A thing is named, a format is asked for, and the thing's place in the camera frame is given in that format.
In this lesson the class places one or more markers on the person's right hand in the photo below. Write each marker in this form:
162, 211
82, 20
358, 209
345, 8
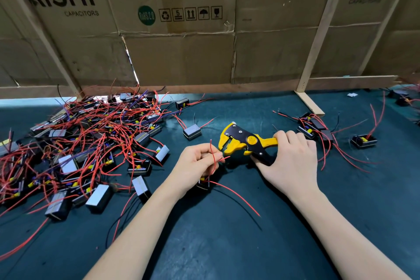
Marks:
293, 168

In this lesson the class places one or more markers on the person's left hand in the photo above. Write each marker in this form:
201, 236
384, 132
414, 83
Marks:
188, 166

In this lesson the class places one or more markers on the person's left fingers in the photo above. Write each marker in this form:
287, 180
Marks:
208, 158

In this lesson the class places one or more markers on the person's right thumb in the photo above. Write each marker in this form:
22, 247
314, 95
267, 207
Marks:
264, 166

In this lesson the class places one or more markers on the person's right forearm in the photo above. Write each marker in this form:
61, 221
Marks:
341, 237

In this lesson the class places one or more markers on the person's left forearm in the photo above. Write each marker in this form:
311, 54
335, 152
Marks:
137, 240

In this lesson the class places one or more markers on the long horizontal wooden board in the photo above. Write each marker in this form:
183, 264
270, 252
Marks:
229, 88

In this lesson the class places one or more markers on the short wooden foot piece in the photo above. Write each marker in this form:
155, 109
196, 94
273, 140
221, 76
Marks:
310, 103

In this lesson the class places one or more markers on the white paper scrap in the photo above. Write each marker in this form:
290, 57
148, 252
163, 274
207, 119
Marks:
352, 94

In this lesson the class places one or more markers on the cardboard panel with green sticker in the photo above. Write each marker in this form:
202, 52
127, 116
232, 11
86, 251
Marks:
164, 43

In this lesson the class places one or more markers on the plain printed cardboard panel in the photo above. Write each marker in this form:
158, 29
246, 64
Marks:
279, 20

